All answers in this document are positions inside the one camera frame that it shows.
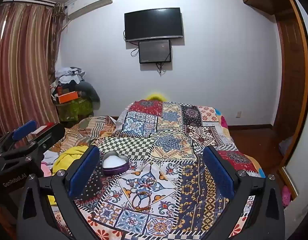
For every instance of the orange box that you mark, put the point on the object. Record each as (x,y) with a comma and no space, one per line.
(67,97)

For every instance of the purple heart-shaped tin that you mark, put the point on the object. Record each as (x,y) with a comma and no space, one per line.
(114,171)

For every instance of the yellow fuzzy object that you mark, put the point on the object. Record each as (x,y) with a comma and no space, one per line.
(156,97)

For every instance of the wooden wardrobe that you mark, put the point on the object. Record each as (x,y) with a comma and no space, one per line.
(291,55)

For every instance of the pink cloth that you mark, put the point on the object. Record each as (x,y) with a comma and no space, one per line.
(46,170)

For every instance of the white air conditioner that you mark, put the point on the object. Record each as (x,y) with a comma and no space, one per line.
(91,3)

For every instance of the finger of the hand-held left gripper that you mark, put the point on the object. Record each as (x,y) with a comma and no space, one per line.
(47,136)
(23,129)

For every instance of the striped blanket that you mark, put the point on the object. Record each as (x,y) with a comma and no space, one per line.
(94,127)

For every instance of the pink slippers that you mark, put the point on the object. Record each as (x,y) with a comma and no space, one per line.
(286,195)

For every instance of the striped brown curtain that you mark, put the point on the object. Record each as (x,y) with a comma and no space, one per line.
(23,67)

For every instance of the dark grey-green cloth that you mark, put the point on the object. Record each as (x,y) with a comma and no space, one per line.
(90,91)

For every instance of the small black monitor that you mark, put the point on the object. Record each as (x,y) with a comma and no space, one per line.
(155,51)

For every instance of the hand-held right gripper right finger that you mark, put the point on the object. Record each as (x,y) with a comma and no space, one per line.
(219,175)

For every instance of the green patterned cloth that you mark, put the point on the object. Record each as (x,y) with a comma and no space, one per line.
(74,110)

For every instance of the patchwork printed blanket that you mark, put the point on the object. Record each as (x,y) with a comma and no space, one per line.
(169,142)

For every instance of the large black television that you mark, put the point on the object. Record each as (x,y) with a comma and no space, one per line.
(154,25)

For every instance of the white curtain rail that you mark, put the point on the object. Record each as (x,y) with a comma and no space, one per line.
(31,0)

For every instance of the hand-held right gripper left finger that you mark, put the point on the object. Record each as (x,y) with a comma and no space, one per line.
(84,172)

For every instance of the white wall socket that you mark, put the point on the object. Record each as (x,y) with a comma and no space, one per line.
(238,114)

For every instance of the yellow cloth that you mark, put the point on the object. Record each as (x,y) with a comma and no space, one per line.
(66,158)

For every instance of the pile of clothes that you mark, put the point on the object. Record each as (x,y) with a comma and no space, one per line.
(69,76)

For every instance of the white door with pink stickers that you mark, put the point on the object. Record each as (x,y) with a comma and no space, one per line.
(303,142)

